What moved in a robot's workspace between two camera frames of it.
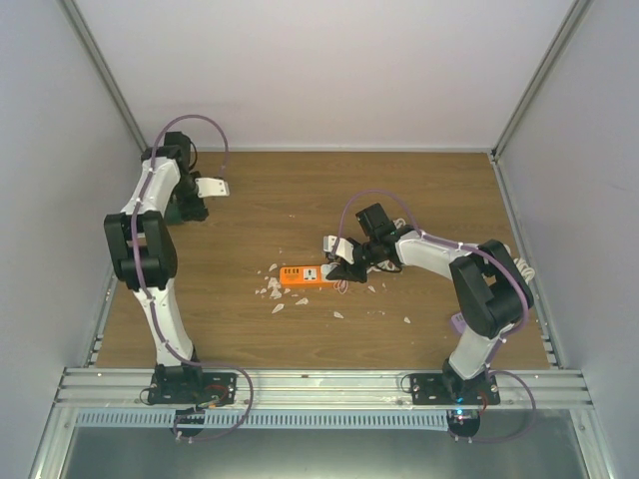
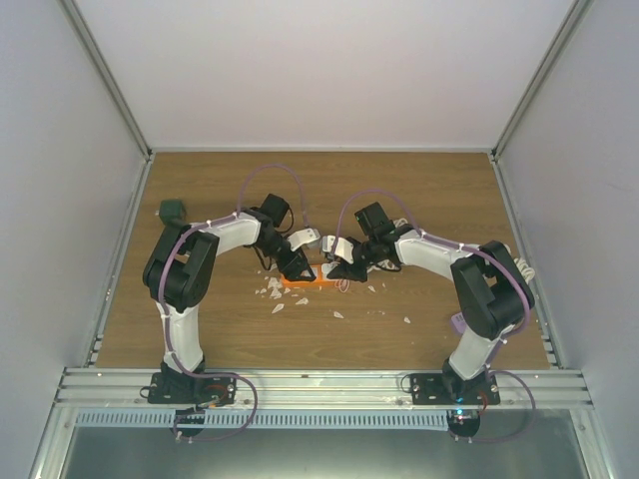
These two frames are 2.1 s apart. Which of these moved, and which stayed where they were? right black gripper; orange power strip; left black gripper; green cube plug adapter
Moved: left black gripper
Stayed: right black gripper; orange power strip; green cube plug adapter
